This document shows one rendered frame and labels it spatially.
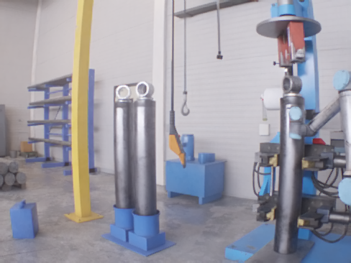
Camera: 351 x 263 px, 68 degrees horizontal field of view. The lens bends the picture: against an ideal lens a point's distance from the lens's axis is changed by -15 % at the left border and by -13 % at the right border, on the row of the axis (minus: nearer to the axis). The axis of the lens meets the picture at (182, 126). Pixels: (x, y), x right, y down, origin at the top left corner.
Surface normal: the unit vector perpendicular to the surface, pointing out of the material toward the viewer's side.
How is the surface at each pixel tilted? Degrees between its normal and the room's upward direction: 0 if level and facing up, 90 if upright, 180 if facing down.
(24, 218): 90
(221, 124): 90
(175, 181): 90
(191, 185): 90
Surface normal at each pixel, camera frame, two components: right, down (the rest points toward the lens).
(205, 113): -0.65, 0.01
